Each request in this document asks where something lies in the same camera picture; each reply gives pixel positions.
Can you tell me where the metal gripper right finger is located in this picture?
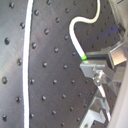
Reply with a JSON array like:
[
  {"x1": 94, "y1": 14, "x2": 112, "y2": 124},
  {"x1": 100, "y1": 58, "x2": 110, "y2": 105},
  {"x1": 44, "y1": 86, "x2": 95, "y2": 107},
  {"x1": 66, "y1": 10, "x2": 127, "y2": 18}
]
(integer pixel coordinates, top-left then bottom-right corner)
[{"x1": 86, "y1": 42, "x2": 127, "y2": 68}]

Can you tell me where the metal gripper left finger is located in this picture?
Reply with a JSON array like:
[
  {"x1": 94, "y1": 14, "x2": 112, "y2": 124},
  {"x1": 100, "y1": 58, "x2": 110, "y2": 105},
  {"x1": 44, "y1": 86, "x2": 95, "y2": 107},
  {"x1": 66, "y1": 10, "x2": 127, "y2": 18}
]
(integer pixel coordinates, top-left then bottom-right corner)
[{"x1": 80, "y1": 61, "x2": 125, "y2": 87}]

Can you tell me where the white cable with green tip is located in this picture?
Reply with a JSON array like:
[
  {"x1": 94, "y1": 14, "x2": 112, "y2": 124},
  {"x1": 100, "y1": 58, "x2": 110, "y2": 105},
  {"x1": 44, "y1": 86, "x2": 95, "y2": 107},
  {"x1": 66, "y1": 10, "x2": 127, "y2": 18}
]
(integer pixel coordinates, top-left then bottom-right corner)
[{"x1": 68, "y1": 0, "x2": 101, "y2": 61}]

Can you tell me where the metal cable clip fixture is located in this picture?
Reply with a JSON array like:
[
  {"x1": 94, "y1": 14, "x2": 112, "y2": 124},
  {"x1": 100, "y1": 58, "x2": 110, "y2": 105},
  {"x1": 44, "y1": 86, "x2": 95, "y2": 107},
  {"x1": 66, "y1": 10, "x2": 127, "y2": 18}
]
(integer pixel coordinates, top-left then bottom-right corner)
[{"x1": 79, "y1": 95, "x2": 111, "y2": 128}]

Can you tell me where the long white cable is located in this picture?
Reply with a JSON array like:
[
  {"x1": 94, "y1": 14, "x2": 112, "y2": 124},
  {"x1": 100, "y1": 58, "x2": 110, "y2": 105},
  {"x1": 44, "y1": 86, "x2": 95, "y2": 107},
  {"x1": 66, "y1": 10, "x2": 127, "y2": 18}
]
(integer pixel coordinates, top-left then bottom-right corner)
[{"x1": 21, "y1": 0, "x2": 35, "y2": 128}]

